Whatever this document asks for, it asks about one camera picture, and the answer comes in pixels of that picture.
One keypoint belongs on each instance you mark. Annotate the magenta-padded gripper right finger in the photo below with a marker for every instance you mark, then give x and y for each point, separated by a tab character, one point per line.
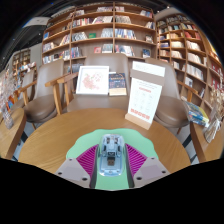
137	160

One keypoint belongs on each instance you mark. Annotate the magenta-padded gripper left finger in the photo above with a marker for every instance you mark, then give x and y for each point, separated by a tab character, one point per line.
86	160

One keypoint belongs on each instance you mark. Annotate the translucent light blue computer mouse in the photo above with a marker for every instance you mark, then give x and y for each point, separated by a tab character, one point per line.
112	155

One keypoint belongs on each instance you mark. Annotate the green smiley-face mouse pad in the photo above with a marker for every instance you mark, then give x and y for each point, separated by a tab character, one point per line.
83	143

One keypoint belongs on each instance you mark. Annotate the white sign on wooden base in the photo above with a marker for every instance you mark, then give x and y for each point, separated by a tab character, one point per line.
144	98

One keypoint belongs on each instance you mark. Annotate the brown padded wooden armchair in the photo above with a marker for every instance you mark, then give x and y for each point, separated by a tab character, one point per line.
106	60
43	90
170	100

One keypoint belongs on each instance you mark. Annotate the stack of colourful books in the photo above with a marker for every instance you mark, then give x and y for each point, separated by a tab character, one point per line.
196	113

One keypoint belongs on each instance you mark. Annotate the dark blue book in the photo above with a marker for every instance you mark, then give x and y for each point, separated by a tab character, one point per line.
117	83

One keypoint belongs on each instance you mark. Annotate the white framed floral picture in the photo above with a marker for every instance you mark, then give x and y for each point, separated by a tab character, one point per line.
92	80

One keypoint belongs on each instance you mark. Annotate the clear glass vase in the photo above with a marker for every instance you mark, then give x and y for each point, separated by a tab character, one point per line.
212	130

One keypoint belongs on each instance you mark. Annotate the ribbed glass vase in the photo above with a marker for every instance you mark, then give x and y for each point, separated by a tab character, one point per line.
7	118

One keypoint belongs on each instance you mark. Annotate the pale dried flower bunch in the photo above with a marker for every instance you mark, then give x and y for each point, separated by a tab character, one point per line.
218	101

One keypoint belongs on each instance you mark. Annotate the pink dried flower bunch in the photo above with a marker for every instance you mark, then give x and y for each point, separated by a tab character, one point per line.
6	86

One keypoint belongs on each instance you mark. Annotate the small distant wooden bookshelf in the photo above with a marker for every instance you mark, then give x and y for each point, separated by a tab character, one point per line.
20	61

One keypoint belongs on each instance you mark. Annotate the curved wooden bookshelf unit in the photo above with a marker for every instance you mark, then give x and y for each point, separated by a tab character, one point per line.
186	46

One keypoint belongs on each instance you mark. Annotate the wide wooden bookshelf unit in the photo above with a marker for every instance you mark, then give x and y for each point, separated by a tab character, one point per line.
96	30

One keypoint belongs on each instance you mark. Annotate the white hanging ceiling sign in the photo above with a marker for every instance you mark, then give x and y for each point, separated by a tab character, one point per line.
36	21

